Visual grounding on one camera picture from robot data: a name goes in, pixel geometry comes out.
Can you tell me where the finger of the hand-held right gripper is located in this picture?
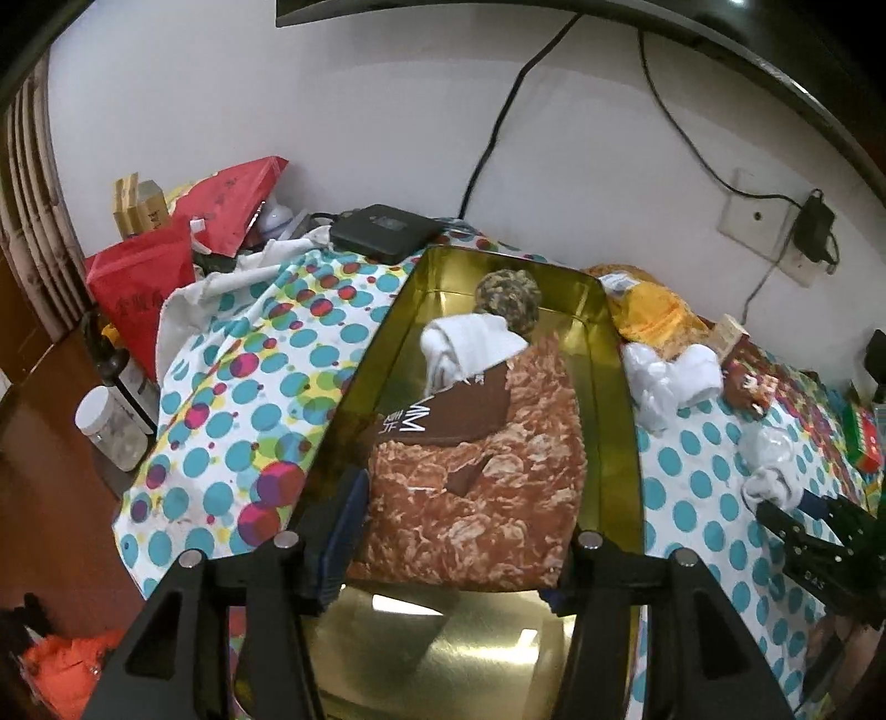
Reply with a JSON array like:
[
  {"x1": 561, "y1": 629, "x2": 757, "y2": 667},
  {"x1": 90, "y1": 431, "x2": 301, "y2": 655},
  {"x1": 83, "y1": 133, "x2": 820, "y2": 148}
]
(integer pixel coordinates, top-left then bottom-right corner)
[
  {"x1": 803, "y1": 493, "x2": 886, "y2": 555},
  {"x1": 754, "y1": 498, "x2": 835, "y2": 565}
]

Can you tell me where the dark glass bottle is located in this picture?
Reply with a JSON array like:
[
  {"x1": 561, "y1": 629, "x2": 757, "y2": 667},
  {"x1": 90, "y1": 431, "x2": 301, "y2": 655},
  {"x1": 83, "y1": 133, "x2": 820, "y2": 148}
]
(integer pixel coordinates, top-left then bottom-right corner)
[{"x1": 97, "y1": 332, "x2": 162, "y2": 434}]

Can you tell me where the black router box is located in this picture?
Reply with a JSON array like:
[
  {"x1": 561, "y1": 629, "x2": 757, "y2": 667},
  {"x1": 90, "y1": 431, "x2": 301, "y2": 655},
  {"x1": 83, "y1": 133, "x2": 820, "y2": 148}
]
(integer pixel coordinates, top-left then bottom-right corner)
[{"x1": 328, "y1": 203, "x2": 444, "y2": 265}]

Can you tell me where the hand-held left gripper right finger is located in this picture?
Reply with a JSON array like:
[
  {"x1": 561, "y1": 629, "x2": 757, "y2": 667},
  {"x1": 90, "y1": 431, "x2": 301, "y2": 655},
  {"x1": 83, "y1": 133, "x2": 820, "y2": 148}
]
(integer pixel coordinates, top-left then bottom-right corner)
[{"x1": 545, "y1": 529, "x2": 797, "y2": 720}]

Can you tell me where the small brown box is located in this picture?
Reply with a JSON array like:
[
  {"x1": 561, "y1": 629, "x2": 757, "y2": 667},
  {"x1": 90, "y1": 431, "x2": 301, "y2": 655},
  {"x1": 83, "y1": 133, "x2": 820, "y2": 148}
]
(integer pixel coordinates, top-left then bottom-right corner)
[{"x1": 709, "y1": 313, "x2": 746, "y2": 361}]

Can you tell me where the white plastic bottle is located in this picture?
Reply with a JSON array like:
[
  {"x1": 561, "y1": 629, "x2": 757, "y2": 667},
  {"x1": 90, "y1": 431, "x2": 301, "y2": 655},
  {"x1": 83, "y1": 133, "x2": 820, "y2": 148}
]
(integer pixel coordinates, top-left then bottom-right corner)
[{"x1": 259, "y1": 194, "x2": 293, "y2": 241}]

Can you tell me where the large red bag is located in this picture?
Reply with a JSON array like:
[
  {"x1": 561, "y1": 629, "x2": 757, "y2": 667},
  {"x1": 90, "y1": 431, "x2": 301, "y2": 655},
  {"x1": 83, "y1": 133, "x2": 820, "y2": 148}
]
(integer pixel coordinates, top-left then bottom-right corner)
[{"x1": 169, "y1": 156, "x2": 290, "y2": 257}]

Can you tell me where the green box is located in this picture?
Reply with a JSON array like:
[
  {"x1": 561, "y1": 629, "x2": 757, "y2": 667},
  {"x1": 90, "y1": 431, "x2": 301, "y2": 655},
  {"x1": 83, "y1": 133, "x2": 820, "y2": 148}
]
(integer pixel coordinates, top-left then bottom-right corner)
[{"x1": 841, "y1": 402, "x2": 885, "y2": 475}]

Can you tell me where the white sock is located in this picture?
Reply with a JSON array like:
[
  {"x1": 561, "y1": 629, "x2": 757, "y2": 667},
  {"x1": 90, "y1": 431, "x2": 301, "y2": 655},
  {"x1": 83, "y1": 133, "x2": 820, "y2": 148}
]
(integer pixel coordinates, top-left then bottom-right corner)
[{"x1": 742, "y1": 467, "x2": 807, "y2": 515}]

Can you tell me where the white lidded clear jar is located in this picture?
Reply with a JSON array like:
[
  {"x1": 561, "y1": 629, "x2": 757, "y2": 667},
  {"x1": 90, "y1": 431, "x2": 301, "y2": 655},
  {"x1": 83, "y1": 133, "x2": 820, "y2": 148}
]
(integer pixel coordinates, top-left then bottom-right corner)
[{"x1": 75, "y1": 386, "x2": 150, "y2": 472}]

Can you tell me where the thick black cable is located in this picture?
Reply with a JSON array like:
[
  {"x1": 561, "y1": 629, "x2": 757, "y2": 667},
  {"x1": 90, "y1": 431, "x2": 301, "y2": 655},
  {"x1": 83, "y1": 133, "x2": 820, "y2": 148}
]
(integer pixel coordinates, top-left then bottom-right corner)
[{"x1": 457, "y1": 12, "x2": 584, "y2": 221}]

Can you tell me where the polka dot cloth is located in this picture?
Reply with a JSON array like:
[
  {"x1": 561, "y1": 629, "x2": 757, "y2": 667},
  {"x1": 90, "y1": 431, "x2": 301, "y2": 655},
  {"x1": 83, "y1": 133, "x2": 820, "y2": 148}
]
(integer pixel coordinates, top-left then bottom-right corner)
[{"x1": 114, "y1": 235, "x2": 886, "y2": 720}]

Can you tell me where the long black cable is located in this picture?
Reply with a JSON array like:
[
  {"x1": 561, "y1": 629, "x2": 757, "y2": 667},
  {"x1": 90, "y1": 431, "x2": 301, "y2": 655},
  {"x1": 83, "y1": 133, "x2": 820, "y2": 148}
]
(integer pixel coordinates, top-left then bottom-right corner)
[{"x1": 637, "y1": 31, "x2": 811, "y2": 209}]

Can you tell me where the clear plastic bag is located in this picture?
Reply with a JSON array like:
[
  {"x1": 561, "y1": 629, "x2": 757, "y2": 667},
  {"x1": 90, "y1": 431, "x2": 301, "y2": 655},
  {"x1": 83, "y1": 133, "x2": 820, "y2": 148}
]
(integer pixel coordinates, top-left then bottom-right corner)
[{"x1": 740, "y1": 422, "x2": 797, "y2": 479}]

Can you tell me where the white rolled towel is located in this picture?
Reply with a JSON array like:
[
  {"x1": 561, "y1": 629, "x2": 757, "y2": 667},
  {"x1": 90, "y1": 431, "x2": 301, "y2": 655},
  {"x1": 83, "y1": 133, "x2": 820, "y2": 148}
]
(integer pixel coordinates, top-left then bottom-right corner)
[{"x1": 420, "y1": 313, "x2": 530, "y2": 389}]

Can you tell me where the brown packet with white print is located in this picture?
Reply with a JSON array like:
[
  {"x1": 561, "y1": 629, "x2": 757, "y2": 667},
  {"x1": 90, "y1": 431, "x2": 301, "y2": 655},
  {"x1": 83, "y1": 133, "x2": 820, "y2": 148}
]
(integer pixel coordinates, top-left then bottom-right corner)
[{"x1": 374, "y1": 349, "x2": 530, "y2": 451}]

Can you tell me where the white plastic bag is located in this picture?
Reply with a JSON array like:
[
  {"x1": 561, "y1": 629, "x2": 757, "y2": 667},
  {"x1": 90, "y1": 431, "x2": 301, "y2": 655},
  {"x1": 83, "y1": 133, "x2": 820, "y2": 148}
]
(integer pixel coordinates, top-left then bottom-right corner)
[{"x1": 619, "y1": 342, "x2": 724, "y2": 434}]

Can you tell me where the yellow cardboard box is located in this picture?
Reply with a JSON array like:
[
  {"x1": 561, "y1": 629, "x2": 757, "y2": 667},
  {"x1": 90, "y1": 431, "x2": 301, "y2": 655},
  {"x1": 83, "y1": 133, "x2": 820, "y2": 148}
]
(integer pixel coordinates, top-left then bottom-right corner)
[
  {"x1": 112, "y1": 174, "x2": 143, "y2": 240},
  {"x1": 135, "y1": 181, "x2": 174, "y2": 233}
]

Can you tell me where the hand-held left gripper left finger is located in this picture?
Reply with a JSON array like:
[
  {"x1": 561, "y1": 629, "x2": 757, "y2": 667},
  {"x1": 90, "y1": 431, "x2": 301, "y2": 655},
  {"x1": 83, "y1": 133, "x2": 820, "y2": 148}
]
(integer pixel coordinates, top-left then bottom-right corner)
[{"x1": 79, "y1": 467, "x2": 371, "y2": 720}]

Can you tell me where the meat print snack packet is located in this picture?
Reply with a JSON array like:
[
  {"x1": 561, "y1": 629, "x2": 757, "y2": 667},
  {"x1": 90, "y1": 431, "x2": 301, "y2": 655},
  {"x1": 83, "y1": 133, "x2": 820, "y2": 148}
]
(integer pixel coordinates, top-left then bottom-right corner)
[{"x1": 346, "y1": 332, "x2": 586, "y2": 593}]

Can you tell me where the yellow snack packet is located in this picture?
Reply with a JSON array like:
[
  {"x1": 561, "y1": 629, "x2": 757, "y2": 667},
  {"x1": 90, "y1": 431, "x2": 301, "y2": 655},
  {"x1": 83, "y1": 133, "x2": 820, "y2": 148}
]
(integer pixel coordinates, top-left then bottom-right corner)
[{"x1": 601, "y1": 263, "x2": 714, "y2": 361}]

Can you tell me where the orange cloth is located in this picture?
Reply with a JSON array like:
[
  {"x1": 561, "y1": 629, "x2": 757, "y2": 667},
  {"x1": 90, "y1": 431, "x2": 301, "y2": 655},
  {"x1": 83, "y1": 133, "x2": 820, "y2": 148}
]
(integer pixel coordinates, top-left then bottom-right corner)
[{"x1": 20, "y1": 626, "x2": 127, "y2": 720}]

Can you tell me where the gold metal tin box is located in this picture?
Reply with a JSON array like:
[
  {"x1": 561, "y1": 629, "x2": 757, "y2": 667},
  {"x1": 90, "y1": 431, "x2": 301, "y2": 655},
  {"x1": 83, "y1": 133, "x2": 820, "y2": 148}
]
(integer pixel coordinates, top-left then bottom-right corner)
[{"x1": 235, "y1": 244, "x2": 648, "y2": 720}]

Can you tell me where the white wall socket plate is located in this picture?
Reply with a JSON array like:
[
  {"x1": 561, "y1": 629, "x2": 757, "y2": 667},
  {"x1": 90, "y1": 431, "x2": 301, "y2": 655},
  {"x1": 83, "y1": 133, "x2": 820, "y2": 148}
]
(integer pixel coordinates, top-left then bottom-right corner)
[{"x1": 716, "y1": 168, "x2": 832, "y2": 288}]

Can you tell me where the black power adapter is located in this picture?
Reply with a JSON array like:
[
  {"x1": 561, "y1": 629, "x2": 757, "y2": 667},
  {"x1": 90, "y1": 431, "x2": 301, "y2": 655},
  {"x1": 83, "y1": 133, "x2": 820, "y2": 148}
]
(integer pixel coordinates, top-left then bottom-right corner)
[{"x1": 791, "y1": 190, "x2": 837, "y2": 272}]

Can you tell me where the thin black adapter cable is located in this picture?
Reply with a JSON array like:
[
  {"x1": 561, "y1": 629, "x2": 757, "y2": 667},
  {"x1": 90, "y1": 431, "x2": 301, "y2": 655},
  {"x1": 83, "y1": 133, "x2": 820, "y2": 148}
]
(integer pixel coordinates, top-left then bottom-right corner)
[{"x1": 740, "y1": 249, "x2": 794, "y2": 320}]

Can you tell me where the small red bag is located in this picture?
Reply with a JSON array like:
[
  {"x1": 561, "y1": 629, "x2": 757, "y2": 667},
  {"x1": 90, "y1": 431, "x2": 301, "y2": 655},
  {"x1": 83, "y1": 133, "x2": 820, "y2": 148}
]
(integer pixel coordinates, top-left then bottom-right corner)
[{"x1": 84, "y1": 222, "x2": 198, "y2": 382}]

